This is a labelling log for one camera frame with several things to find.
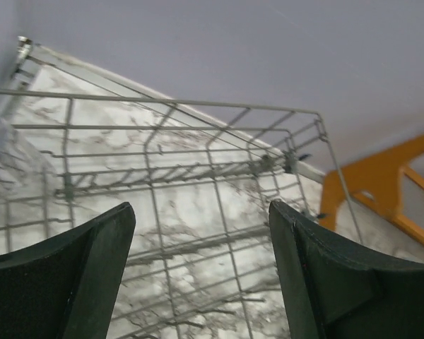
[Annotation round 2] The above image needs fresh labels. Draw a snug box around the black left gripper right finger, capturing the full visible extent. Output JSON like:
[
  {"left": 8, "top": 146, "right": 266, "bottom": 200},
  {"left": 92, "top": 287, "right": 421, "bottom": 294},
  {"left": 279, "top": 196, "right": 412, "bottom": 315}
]
[{"left": 269, "top": 201, "right": 424, "bottom": 338}]

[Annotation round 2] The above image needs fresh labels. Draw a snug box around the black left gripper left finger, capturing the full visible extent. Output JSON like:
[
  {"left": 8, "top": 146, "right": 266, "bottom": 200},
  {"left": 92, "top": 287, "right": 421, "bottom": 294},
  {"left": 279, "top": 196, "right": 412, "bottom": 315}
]
[{"left": 0, "top": 202, "right": 136, "bottom": 338}]

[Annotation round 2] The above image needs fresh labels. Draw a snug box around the clear octagonal glass tumbler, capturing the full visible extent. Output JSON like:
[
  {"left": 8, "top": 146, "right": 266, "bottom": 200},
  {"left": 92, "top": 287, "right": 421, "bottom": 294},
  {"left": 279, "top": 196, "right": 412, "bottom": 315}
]
[{"left": 0, "top": 117, "right": 56, "bottom": 198}]

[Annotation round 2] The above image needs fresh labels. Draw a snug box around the wooden shelf rack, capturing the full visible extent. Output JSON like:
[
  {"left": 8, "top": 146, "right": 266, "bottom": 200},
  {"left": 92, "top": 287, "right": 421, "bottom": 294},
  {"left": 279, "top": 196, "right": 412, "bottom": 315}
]
[{"left": 319, "top": 134, "right": 424, "bottom": 246}]

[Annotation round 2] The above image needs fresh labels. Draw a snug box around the grey wire dish rack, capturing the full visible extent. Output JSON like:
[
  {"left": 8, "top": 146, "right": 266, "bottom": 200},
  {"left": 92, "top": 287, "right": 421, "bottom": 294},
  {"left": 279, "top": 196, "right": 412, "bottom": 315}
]
[{"left": 0, "top": 88, "right": 365, "bottom": 339}]

